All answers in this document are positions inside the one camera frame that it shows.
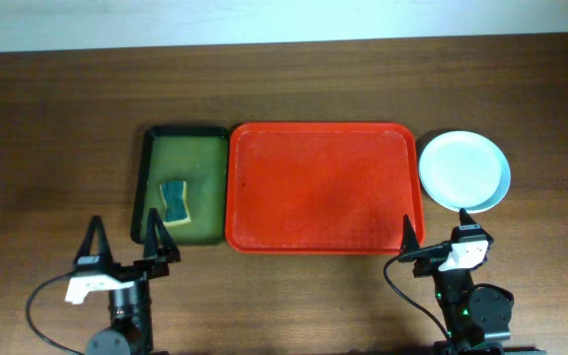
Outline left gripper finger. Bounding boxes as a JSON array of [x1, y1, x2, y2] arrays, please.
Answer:
[[73, 215, 113, 266], [143, 208, 180, 263]]

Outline light blue plate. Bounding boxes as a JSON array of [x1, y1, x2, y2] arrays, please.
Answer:
[[418, 130, 512, 213]]

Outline green and yellow sponge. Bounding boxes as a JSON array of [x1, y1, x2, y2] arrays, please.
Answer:
[[160, 180, 191, 227]]

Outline pale green plate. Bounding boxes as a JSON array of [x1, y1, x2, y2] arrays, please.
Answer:
[[420, 160, 512, 213]]

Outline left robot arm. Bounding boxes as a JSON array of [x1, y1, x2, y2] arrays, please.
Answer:
[[65, 208, 180, 354]]

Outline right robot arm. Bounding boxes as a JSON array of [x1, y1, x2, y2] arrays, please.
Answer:
[[397, 209, 514, 354]]

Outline dark green tray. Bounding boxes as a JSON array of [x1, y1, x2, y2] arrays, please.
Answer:
[[130, 126, 229, 246]]

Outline red plastic tray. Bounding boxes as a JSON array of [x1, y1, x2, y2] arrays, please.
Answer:
[[225, 122, 426, 254]]

